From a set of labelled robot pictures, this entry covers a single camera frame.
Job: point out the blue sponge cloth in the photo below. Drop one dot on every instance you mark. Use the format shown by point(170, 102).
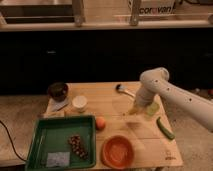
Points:
point(58, 159)

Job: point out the dark brown bowl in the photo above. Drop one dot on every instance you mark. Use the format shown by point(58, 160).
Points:
point(58, 91)

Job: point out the wooden block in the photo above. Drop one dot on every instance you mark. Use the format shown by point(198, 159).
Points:
point(53, 114)

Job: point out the green pepper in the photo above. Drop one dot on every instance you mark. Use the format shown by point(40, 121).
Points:
point(164, 130)

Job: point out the grape bunch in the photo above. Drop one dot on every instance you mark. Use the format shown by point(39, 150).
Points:
point(77, 146)

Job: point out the red bowl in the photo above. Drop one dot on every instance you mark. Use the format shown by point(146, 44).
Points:
point(117, 152)

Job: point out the knife with white blade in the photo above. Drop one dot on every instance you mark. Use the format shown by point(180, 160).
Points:
point(54, 106)

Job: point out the yellow banana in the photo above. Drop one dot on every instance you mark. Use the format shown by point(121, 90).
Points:
point(135, 109)

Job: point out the black-headed brush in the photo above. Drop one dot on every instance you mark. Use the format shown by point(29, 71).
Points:
point(121, 89)

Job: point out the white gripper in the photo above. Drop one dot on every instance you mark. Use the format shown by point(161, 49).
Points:
point(144, 97)

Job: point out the light green cup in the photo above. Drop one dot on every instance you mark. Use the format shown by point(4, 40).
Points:
point(152, 109)

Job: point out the white cup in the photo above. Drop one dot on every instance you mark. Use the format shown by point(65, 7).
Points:
point(79, 103)

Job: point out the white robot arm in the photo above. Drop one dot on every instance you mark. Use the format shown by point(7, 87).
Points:
point(156, 81)

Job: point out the white caravan box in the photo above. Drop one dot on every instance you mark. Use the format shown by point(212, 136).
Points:
point(156, 7)

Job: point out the orange fruit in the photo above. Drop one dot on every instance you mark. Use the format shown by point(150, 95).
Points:
point(100, 123)

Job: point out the green tray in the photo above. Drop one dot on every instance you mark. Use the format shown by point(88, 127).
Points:
point(51, 135)

